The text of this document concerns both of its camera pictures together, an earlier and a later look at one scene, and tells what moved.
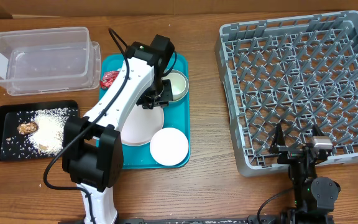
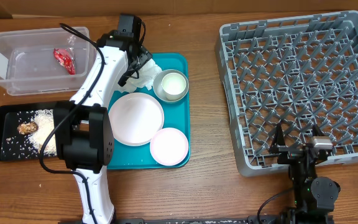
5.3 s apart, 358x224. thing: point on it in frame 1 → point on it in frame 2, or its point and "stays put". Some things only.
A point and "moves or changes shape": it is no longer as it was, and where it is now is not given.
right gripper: x=295 y=149 stays put
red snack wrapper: x=109 y=78 moves or changes shape
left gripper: x=149 y=104 → x=144 y=56
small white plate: x=169 y=146 stays put
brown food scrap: x=27 y=128 stays put
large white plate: x=140 y=124 stays put
